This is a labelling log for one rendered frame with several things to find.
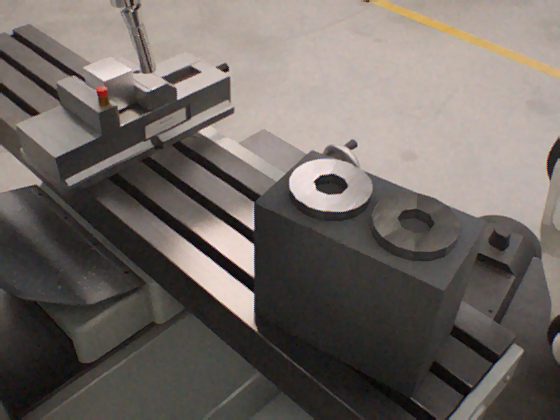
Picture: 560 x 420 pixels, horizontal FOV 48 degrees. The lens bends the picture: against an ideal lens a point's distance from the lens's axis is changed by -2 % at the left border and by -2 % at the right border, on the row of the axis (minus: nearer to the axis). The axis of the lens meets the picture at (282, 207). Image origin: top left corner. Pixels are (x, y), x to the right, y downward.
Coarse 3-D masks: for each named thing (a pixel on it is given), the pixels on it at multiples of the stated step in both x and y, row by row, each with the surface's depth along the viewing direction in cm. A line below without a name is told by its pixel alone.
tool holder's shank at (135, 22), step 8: (120, 8) 87; (128, 8) 86; (136, 8) 86; (128, 16) 86; (136, 16) 87; (128, 24) 87; (136, 24) 87; (136, 32) 88; (144, 32) 89; (136, 40) 89; (144, 40) 90; (136, 48) 90; (144, 48) 90; (136, 56) 92; (144, 56) 91; (152, 56) 92; (144, 64) 92; (152, 64) 92; (144, 72) 93; (152, 72) 93
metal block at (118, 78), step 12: (108, 60) 100; (84, 72) 99; (96, 72) 97; (108, 72) 98; (120, 72) 98; (132, 72) 99; (96, 84) 98; (108, 84) 97; (120, 84) 98; (132, 84) 100; (108, 96) 98; (120, 96) 99; (132, 96) 101; (120, 108) 101
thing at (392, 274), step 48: (288, 192) 69; (336, 192) 70; (384, 192) 70; (288, 240) 68; (336, 240) 64; (384, 240) 63; (432, 240) 62; (480, 240) 67; (288, 288) 73; (336, 288) 68; (384, 288) 64; (432, 288) 60; (336, 336) 73; (384, 336) 68; (432, 336) 65
